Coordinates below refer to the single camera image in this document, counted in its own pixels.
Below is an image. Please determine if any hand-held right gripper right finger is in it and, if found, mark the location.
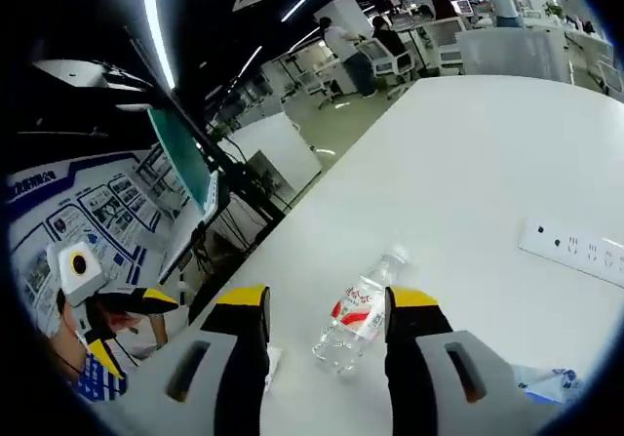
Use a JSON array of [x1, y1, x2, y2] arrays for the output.
[[383, 284, 555, 436]]

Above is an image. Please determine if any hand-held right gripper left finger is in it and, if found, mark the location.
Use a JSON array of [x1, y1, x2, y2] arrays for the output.
[[104, 284, 272, 436]]

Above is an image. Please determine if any clear plastic bottle red label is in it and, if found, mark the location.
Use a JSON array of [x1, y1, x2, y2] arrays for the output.
[[311, 252, 411, 377]]

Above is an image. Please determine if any wet wipes pack blue lid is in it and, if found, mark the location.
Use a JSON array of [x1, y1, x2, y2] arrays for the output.
[[510, 364, 585, 404]]

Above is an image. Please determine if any computer monitor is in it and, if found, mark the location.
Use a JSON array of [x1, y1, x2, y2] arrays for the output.
[[144, 104, 231, 282]]

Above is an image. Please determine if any white power strip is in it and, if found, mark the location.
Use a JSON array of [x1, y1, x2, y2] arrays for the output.
[[518, 217, 624, 290]]

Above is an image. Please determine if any white partition panel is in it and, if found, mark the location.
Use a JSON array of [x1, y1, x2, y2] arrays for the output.
[[227, 112, 324, 199]]

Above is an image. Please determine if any white office chair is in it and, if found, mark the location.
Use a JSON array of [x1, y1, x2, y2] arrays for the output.
[[359, 37, 416, 99]]

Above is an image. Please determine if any wall poster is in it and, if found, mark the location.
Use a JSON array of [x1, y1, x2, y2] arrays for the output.
[[6, 156, 163, 321]]

